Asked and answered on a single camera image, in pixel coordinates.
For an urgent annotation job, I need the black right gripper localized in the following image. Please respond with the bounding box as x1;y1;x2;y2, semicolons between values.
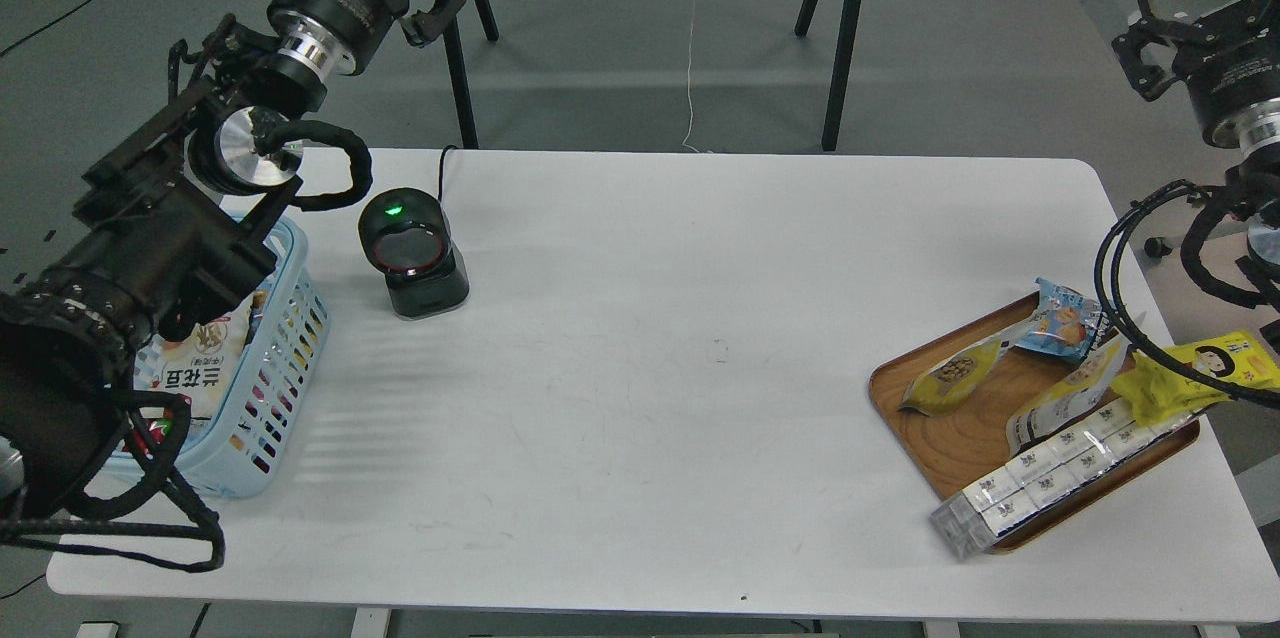
1112;0;1279;151

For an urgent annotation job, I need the yellow chickpea snack pouch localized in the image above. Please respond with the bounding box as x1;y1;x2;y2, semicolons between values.
899;337;1012;416

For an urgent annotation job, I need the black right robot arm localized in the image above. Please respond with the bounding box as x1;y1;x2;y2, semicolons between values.
1092;0;1279;409

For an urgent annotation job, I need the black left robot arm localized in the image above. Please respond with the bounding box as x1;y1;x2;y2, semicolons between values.
1;0;466;573

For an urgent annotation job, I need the blue cookie snack packet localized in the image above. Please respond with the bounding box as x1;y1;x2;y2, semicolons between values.
1015;277;1114;365

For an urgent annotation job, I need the white yellow snack pouch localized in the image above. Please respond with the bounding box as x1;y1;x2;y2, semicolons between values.
1005;334;1132;456

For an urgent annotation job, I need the yellow cartoon face snack bag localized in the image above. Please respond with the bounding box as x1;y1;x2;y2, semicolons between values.
1110;331;1280;428

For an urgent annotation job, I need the white snack bag in basket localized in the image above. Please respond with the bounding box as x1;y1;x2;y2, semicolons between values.
133;301;251;421

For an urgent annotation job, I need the light blue plastic basket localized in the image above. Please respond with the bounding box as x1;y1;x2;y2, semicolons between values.
95;214;332;500

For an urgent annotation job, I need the black trestle leg left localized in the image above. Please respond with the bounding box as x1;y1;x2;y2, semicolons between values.
443;0;500;150

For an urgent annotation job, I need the black trestle leg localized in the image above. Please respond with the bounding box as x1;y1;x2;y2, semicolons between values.
443;0;500;150
794;0;863;152

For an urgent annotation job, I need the black barcode scanner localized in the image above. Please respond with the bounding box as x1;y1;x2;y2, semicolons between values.
357;187;470;320

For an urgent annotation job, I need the black trestle leg right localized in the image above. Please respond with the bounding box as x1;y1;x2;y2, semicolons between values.
794;0;863;152

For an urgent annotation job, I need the round wooden tray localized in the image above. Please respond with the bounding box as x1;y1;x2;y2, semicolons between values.
868;295;1201;527

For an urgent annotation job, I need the clear pack of white boxes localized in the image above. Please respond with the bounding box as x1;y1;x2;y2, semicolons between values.
929;398;1199;561

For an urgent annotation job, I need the white cord on floor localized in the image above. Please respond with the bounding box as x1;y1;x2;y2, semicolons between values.
682;0;716;155

